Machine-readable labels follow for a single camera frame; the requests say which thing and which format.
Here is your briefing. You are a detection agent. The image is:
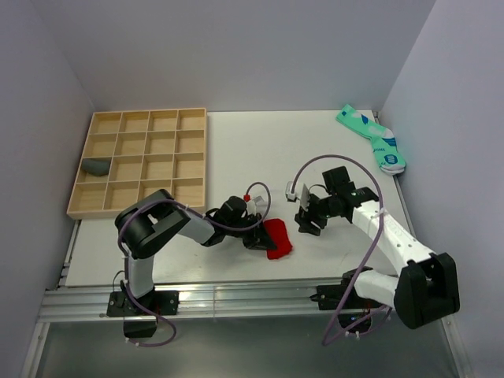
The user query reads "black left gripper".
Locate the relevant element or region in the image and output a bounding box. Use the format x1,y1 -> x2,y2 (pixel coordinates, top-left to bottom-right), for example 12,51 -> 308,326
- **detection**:
225,213 -> 276,252

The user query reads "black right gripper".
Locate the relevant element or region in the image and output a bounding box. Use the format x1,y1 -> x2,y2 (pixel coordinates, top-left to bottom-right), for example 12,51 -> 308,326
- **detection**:
295,192 -> 337,237

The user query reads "red Santa sock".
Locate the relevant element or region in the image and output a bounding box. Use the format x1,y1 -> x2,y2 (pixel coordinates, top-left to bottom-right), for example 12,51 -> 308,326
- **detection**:
264,218 -> 293,261

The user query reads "grey sock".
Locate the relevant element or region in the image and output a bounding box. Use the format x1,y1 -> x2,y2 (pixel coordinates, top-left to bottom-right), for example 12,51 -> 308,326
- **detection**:
81,158 -> 111,177

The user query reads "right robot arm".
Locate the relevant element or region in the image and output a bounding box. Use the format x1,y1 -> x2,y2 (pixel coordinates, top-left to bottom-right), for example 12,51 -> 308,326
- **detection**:
286,166 -> 460,329

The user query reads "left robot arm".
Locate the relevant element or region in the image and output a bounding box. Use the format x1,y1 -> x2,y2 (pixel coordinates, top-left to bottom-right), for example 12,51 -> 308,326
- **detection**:
114,189 -> 276,314

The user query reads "mint green patterned sock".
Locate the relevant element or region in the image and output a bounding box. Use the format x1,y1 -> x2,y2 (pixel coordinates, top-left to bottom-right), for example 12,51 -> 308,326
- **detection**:
336,105 -> 406,176

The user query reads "wooden compartment tray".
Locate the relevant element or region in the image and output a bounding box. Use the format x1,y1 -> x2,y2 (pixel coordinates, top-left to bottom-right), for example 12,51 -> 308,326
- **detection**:
67,108 -> 207,220

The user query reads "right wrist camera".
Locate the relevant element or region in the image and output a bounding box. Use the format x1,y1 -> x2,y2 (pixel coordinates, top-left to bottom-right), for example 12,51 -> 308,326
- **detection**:
285,181 -> 310,210

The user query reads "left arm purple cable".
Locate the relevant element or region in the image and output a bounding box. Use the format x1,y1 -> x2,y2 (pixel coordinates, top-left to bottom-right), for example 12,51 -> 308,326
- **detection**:
117,181 -> 272,348

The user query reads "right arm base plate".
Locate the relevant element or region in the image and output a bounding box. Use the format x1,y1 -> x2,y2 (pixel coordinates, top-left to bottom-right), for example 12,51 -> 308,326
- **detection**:
309,276 -> 381,310

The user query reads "aluminium frame rail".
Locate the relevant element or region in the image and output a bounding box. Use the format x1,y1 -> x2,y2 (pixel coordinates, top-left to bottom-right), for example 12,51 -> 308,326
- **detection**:
37,275 -> 452,324

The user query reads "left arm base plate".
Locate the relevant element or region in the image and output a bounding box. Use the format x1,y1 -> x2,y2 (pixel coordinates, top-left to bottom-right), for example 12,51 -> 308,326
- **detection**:
106,290 -> 179,317

